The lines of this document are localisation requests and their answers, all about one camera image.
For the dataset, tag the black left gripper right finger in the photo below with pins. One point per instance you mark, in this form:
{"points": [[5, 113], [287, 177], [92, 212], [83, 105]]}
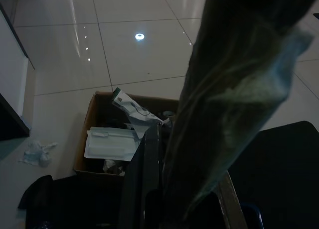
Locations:
{"points": [[230, 204]]}

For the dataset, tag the brown cardboard box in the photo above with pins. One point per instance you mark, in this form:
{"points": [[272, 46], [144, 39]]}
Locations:
{"points": [[84, 139]]}

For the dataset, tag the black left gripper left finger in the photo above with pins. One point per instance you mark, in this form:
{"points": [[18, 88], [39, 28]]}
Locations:
{"points": [[143, 169]]}

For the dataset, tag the blue plastic object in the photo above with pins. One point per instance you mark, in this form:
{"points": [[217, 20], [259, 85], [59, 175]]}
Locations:
{"points": [[251, 215]]}

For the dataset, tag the white cabinet with dark edge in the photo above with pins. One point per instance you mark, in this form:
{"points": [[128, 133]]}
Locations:
{"points": [[12, 52]]}

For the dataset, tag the crumpled white tissue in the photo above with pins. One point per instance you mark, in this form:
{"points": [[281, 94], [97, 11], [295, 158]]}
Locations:
{"points": [[37, 153]]}

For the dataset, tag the white flat plastic package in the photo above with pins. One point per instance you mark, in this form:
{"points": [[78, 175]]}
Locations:
{"points": [[109, 145]]}

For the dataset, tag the straw bristle broom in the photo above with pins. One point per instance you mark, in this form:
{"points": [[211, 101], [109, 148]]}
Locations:
{"points": [[224, 89]]}

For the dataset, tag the large black plastic object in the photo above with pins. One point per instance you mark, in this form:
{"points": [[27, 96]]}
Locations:
{"points": [[279, 169]]}

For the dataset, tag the grey tape roll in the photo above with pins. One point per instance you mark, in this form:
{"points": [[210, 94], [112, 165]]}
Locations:
{"points": [[169, 113]]}

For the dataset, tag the crumpled white paper scrap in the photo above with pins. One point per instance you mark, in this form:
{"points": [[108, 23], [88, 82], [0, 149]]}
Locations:
{"points": [[111, 165]]}

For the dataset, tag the white green paper packet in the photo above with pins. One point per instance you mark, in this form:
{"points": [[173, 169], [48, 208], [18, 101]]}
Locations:
{"points": [[132, 107]]}

